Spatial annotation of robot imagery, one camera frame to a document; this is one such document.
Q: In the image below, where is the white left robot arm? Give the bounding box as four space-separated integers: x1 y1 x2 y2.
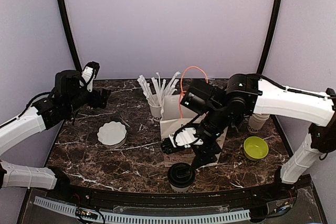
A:
1 62 111 201

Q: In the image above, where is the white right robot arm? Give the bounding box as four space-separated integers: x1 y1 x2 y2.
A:
180 74 335 200

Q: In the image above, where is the white fluted dish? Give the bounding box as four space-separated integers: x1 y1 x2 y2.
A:
97 121 127 148

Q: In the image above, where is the green bowl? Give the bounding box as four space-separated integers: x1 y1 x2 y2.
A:
243 136 269 161

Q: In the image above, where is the stack of white paper cups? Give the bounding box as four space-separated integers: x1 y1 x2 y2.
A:
247 114 270 133

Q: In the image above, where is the bundle of wrapped straws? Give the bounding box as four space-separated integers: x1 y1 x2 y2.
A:
137 71 181 106

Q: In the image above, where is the paper cup holding straws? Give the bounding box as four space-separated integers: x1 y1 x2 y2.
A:
149 102 162 122

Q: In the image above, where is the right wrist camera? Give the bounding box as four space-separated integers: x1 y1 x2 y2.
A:
161 127 203 154

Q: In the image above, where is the white cable duct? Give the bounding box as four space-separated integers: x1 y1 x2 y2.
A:
33 196 250 223

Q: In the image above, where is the left black frame post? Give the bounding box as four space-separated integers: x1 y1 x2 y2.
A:
57 0 82 71

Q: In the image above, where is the black frame post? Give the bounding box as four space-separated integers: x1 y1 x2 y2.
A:
256 0 281 74
57 0 82 71

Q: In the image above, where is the right black frame post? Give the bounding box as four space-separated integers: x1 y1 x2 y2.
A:
256 0 281 74

